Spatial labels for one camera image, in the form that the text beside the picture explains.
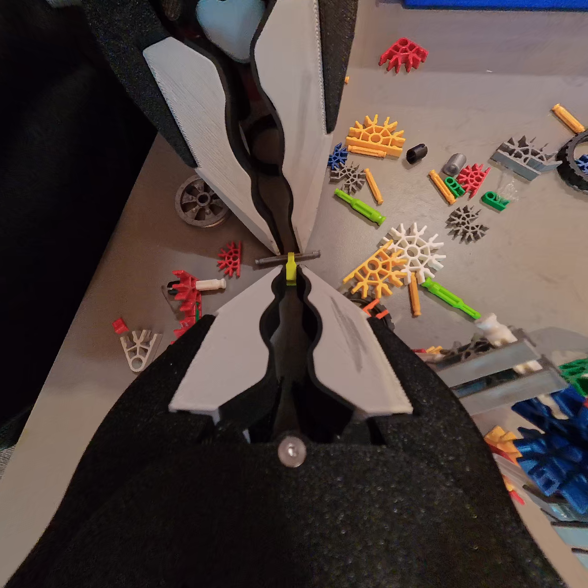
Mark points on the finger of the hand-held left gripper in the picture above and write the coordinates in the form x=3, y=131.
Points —
x=303, y=92
x=197, y=101

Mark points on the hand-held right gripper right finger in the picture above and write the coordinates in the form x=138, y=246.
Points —
x=353, y=363

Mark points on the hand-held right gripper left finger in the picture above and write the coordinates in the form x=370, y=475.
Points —
x=220, y=363

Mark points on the yellow clip connector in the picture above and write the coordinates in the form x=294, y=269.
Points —
x=291, y=268

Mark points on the thin dark grey rod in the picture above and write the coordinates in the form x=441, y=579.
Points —
x=310, y=255

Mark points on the lime green rod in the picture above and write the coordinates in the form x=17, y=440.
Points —
x=360, y=207
x=450, y=298

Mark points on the black rubber tyre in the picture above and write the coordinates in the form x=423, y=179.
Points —
x=386, y=317
x=569, y=170

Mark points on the orange connector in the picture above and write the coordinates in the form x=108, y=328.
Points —
x=373, y=307

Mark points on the small blue fan connector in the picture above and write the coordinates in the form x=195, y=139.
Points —
x=337, y=156

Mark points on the red connector rack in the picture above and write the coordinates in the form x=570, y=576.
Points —
x=186, y=294

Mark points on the beige triangular connector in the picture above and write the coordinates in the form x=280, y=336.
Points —
x=139, y=344

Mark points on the yellow half-circle connector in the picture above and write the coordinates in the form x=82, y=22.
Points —
x=376, y=133

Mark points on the short yellow rod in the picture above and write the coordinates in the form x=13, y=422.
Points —
x=373, y=186
x=365, y=149
x=568, y=118
x=415, y=295
x=442, y=186

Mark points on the large yellow fan connector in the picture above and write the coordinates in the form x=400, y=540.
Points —
x=376, y=271

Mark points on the dark grey snowflake connector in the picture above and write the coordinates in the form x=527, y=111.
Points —
x=466, y=224
x=349, y=177

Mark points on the small red snowflake connector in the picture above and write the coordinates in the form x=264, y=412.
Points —
x=229, y=259

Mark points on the red fan connector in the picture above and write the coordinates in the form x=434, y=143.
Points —
x=403, y=54

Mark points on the small red clip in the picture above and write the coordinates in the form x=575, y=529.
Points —
x=119, y=325

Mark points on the grey spoked wheel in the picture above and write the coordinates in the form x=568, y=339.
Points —
x=202, y=223

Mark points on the white snowflake connector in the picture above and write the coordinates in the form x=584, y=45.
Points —
x=415, y=250

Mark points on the black cylinder spacer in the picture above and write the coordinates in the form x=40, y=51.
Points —
x=416, y=153

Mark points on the person's dark clothing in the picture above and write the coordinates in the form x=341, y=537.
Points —
x=55, y=183

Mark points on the grey cylinder spacer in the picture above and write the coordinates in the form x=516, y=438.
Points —
x=454, y=164

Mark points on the multicoloured construction toy model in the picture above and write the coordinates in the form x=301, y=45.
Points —
x=528, y=390

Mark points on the small green connector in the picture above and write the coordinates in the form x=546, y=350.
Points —
x=454, y=187

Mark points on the green clip connector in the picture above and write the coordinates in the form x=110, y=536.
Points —
x=494, y=200

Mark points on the clear plastic wrapper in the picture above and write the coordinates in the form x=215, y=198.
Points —
x=510, y=187

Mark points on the grey connector with flat strip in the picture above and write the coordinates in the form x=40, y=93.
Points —
x=523, y=156

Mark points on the blue snowflake connector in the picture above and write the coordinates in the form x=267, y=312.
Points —
x=583, y=163

